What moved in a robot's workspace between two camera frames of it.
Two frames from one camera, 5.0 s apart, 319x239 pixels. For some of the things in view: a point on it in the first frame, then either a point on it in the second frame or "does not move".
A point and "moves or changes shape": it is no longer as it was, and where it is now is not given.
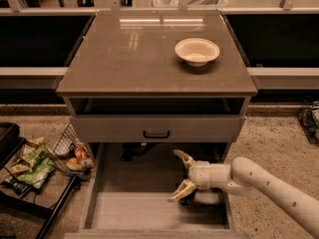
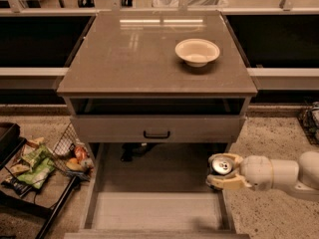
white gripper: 199,175 -> 256,170
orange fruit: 73,160 does not move
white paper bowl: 196,52 does not move
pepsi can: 187,201 moves or changes shape
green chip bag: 42,163 does not move
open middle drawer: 130,188 does not move
